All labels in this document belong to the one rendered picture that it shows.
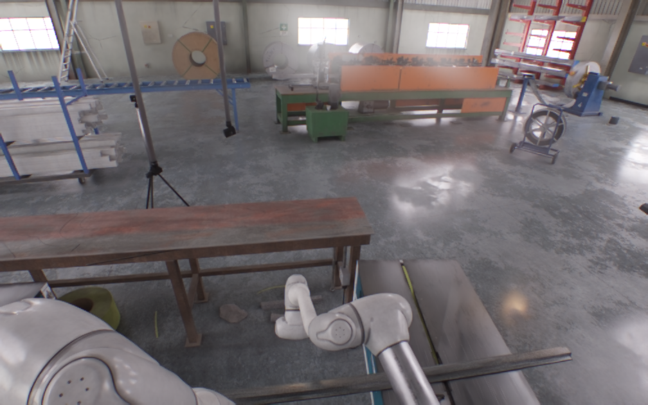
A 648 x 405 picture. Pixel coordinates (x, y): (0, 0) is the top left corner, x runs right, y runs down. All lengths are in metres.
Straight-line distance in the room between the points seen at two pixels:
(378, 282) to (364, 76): 5.15
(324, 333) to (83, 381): 0.69
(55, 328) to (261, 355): 1.87
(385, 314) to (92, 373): 0.80
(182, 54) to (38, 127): 7.23
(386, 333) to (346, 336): 0.13
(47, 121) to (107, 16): 9.68
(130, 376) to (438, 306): 1.41
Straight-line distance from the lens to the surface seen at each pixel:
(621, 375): 2.96
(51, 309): 0.58
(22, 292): 2.12
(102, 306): 2.68
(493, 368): 1.52
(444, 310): 1.66
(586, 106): 10.86
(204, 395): 0.99
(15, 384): 0.54
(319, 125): 5.61
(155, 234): 2.06
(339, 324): 0.97
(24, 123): 5.00
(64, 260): 2.17
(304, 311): 1.33
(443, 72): 7.28
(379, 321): 1.04
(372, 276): 1.73
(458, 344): 1.55
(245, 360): 2.31
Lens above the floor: 1.89
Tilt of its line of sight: 30 degrees down
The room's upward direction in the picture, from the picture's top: 2 degrees clockwise
